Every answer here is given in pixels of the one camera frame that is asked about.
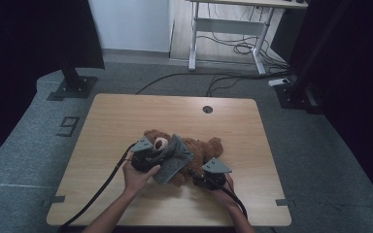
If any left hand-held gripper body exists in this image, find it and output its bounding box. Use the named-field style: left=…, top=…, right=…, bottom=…
left=129, top=135, right=163, bottom=174

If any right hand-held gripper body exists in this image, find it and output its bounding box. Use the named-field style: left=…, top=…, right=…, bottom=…
left=192, top=156, right=233, bottom=191

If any grey towel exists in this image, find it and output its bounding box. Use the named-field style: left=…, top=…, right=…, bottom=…
left=152, top=133, right=195, bottom=185

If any brown teddy bear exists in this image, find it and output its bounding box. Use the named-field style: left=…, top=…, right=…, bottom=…
left=143, top=128, right=224, bottom=188

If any person's right hand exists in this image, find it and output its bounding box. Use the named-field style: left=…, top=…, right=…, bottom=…
left=211, top=174, right=238, bottom=211

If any person's left hand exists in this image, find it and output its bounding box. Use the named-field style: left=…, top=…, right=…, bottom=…
left=121, top=157, right=161, bottom=197

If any grey tape strip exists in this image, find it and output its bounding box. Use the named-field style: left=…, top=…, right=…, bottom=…
left=42, top=194, right=67, bottom=208
left=274, top=198, right=296, bottom=208

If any black floor tape marking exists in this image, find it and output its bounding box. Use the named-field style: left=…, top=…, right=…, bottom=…
left=55, top=116, right=81, bottom=138

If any white power strip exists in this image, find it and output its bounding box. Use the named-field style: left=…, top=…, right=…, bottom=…
left=267, top=77, right=291, bottom=88

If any black curtain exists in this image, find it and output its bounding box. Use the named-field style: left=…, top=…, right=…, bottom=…
left=0, top=0, right=106, bottom=172
left=270, top=0, right=373, bottom=216

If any right hand-held gripper cable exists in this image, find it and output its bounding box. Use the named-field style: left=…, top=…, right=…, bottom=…
left=220, top=176, right=249, bottom=220

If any hand-held gripper cable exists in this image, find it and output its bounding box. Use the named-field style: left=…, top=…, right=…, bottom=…
left=58, top=143, right=138, bottom=231
left=220, top=176, right=249, bottom=220

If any left hand-held gripper cable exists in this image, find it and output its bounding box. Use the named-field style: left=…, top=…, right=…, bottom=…
left=58, top=143, right=138, bottom=231

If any long black floor cable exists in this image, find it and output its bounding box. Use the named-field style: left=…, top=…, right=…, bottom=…
left=134, top=71, right=292, bottom=98

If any black stand with base plate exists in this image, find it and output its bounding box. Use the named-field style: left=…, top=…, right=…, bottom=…
left=273, top=0, right=351, bottom=115
left=46, top=57, right=99, bottom=102

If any tangle of black cables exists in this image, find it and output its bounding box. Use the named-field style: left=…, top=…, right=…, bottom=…
left=195, top=3, right=289, bottom=76

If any white desk frame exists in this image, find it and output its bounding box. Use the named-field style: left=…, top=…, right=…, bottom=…
left=186, top=0, right=309, bottom=77

